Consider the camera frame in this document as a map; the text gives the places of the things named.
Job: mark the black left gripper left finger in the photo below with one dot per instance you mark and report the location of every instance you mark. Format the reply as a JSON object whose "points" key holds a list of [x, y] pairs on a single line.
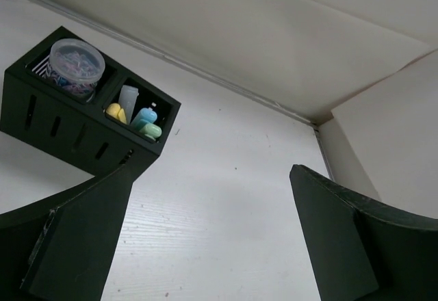
{"points": [[62, 247]]}

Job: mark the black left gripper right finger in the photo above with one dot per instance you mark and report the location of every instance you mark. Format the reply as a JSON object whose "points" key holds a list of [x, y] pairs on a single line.
{"points": [[361, 248]]}

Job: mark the green highlighter pen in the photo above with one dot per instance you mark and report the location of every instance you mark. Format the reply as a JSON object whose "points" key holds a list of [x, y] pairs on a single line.
{"points": [[151, 131]]}

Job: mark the yellow highlighter pen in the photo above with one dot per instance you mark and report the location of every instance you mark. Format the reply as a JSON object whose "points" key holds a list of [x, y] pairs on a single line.
{"points": [[116, 111]]}

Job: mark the blue highlighter pen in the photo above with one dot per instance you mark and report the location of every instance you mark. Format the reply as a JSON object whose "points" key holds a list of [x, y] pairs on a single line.
{"points": [[143, 117]]}

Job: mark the orange capped lead case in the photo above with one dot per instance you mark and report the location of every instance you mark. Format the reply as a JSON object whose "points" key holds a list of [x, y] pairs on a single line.
{"points": [[127, 100]]}

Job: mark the clear jar of paper clips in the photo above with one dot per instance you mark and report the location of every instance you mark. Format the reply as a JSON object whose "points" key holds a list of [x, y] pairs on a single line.
{"points": [[75, 66]]}

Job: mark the black slotted organizer box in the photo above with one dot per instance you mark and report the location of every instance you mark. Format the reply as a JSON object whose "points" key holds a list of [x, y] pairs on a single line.
{"points": [[78, 131]]}

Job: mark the aluminium rail at table edge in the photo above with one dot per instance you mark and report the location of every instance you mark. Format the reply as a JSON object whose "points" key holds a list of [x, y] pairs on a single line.
{"points": [[184, 65]]}

